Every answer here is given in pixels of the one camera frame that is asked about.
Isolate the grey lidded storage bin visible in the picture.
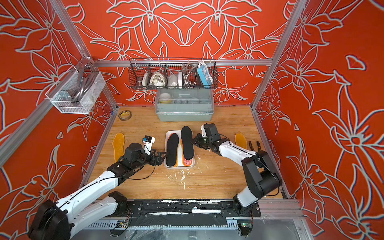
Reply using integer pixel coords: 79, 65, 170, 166
155, 89, 215, 122

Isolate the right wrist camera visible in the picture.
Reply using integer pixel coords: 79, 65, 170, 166
201, 125, 207, 137

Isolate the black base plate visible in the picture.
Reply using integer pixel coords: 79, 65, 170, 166
112, 199, 261, 218

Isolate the white storage tray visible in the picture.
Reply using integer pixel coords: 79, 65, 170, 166
163, 130, 195, 169

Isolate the tape roll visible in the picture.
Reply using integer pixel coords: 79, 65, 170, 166
118, 110, 132, 121

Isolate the red insole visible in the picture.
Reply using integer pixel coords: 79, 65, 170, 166
180, 139, 195, 167

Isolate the yellow insole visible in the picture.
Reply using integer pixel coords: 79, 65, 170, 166
235, 132, 248, 149
112, 133, 125, 162

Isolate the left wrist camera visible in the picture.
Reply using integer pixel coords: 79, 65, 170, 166
142, 135, 156, 155

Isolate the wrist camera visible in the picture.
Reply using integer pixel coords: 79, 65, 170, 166
142, 135, 156, 155
201, 125, 207, 137

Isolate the black wire wall basket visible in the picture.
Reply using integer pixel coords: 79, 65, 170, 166
129, 58, 219, 90

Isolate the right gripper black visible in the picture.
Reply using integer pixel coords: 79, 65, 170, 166
189, 133, 213, 151

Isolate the black insole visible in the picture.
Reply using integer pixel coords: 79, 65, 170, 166
166, 133, 179, 167
181, 126, 194, 160

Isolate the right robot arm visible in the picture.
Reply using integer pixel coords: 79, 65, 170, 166
193, 124, 283, 208

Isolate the white cloth in basket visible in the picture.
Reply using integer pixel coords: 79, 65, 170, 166
149, 72, 166, 87

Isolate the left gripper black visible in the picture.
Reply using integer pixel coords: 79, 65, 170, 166
131, 147, 168, 171

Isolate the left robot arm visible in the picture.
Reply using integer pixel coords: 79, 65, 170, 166
28, 143, 167, 240

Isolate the clear plastic wall basket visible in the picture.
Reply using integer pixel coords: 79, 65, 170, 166
46, 67, 106, 115

